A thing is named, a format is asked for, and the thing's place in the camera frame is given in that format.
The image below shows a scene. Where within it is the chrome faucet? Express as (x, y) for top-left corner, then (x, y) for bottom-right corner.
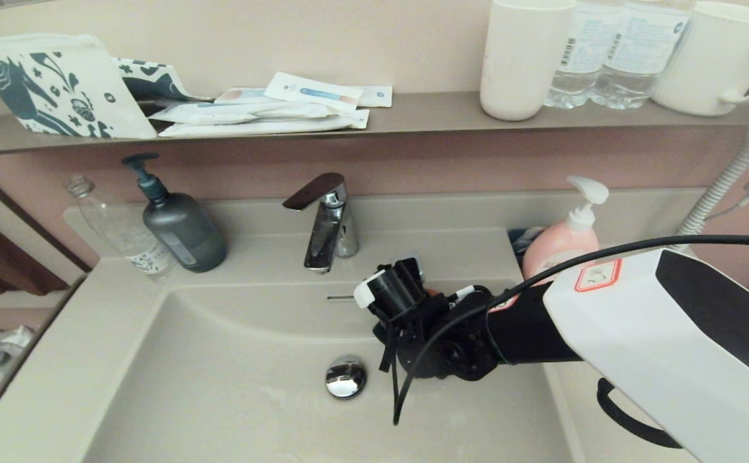
(282, 172), (360, 275)

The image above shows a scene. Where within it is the beige sink basin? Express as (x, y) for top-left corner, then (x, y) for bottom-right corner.
(82, 278), (584, 463)

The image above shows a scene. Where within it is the chrome drain stopper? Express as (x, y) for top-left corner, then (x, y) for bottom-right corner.
(325, 355), (368, 400)

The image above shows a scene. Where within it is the dark blue white packet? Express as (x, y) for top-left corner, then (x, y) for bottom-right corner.
(508, 226), (546, 266)

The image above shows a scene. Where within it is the pink soap pump bottle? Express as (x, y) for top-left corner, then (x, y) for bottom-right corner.
(521, 176), (610, 278)

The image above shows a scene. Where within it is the small white sachet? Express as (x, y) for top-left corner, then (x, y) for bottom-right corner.
(355, 86), (393, 108)

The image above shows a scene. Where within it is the flat white long packet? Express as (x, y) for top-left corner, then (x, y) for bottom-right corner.
(158, 109), (371, 138)

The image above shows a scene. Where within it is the white packet with blue toothbrush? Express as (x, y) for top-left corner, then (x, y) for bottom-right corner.
(263, 71), (364, 114)

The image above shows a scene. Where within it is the white tumbler cup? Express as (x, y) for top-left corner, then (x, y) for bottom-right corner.
(479, 0), (578, 122)

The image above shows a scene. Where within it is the grey pump bottle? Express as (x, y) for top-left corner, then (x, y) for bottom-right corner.
(122, 152), (228, 274)

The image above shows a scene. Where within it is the clear water bottle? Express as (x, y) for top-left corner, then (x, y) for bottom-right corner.
(543, 0), (627, 109)
(590, 0), (698, 111)

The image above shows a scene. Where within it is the long white wrapped packet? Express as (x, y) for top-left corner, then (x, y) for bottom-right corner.
(147, 102), (343, 125)

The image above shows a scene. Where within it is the white packet with peach print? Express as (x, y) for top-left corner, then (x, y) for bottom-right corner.
(214, 87), (279, 105)

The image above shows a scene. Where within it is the clear empty plastic bottle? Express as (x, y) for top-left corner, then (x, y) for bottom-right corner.
(64, 175), (178, 284)

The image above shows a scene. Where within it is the white ribbed mug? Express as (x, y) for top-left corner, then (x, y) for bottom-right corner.
(651, 1), (749, 118)

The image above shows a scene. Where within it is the small white blue patterned pouch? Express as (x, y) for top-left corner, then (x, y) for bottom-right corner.
(111, 57), (214, 103)

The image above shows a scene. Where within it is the dark brown furniture piece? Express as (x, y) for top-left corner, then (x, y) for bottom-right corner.
(0, 203), (70, 296)

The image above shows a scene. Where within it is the large white blue patterned pouch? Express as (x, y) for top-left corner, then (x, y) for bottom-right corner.
(0, 33), (158, 140)

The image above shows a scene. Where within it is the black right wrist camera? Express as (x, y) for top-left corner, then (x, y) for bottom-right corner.
(353, 257), (428, 322)

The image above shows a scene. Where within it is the brown wall shelf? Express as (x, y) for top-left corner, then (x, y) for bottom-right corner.
(0, 90), (749, 158)

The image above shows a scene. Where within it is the white coiled cord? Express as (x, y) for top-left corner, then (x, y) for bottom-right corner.
(677, 132), (749, 237)

